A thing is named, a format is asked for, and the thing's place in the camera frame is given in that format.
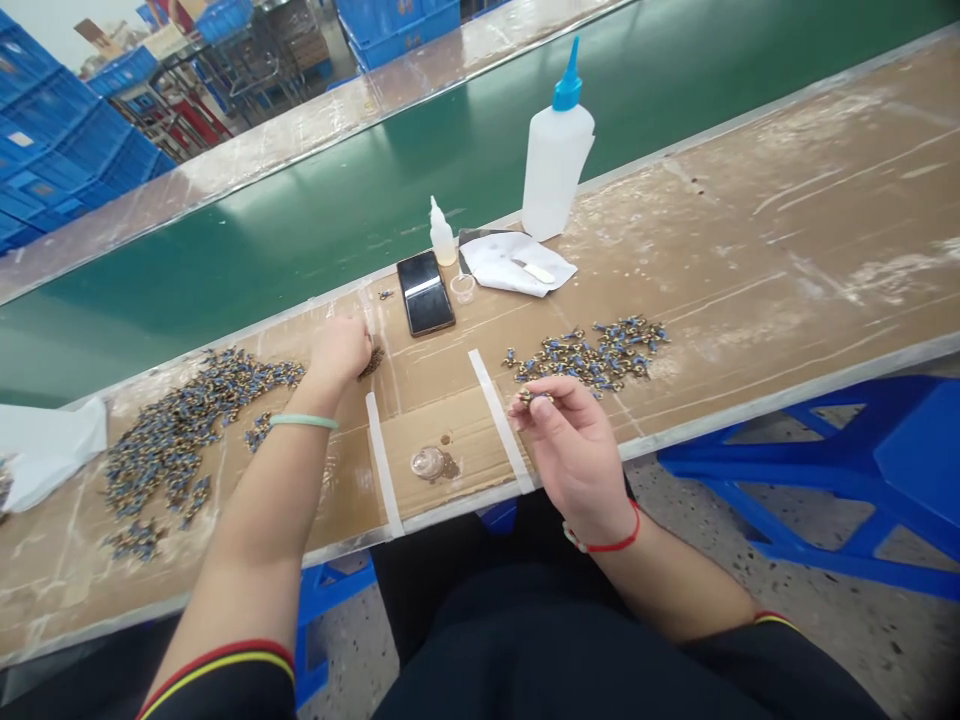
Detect clear glass dish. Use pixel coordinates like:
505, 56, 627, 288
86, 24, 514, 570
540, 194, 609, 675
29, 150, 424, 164
409, 445, 461, 486

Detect white tape strip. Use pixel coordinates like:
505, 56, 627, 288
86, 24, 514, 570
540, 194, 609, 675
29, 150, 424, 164
364, 389, 407, 541
467, 347, 538, 496

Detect person's body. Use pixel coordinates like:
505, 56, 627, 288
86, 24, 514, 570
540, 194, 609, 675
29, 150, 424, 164
0, 491, 894, 720

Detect person's right thumb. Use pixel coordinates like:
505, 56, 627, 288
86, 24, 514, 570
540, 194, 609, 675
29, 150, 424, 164
507, 400, 555, 453

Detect white-handled small tool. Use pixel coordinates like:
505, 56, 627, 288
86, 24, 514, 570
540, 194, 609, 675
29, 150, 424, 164
511, 256, 559, 287

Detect small clear squeeze bottle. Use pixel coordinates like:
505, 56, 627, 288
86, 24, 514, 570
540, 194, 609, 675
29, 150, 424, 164
428, 195, 460, 268

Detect green conveyor belt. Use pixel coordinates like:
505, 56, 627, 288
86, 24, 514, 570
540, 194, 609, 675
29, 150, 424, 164
0, 0, 960, 412

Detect white cloth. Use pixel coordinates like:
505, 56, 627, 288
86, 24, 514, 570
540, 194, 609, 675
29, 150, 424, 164
458, 229, 580, 300

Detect person's right index finger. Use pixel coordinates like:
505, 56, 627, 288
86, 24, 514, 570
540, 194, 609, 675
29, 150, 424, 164
527, 374, 598, 408

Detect large bottle with blue nozzle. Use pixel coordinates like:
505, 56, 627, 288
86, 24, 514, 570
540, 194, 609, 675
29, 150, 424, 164
520, 35, 598, 244

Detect blue plastic stool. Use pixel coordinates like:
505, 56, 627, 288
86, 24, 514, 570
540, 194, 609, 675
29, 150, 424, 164
294, 498, 520, 710
655, 374, 960, 604

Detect brown cardboard sheet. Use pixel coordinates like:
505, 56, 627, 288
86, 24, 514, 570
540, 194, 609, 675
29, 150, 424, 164
0, 46, 960, 648

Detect large pile of blue brass parts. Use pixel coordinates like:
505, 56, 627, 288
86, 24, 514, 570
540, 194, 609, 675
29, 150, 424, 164
99, 347, 309, 565

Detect person's left fingers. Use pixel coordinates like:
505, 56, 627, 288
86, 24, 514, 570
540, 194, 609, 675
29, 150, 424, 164
349, 317, 377, 380

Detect metal rack trolley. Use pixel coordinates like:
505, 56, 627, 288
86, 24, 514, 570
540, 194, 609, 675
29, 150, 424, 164
131, 0, 333, 155

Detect grey sheet under cloth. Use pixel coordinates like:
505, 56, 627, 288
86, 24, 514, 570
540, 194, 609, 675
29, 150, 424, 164
456, 227, 528, 280

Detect black smartphone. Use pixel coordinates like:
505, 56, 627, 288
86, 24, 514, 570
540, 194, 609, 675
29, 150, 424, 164
395, 250, 458, 339

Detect person's right hand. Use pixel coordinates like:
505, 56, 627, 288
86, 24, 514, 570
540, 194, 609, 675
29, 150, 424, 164
507, 374, 641, 538

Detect white plastic bag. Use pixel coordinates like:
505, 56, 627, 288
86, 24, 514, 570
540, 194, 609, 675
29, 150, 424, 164
0, 395, 111, 516

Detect stack of blue plastic crates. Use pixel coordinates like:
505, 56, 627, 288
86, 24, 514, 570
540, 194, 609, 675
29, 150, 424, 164
332, 0, 463, 74
0, 0, 180, 258

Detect small pile of blue brass parts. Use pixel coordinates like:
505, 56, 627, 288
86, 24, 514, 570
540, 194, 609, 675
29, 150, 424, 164
500, 314, 673, 400

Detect person's left hand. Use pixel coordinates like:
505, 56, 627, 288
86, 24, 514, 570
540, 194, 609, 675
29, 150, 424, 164
308, 314, 377, 391

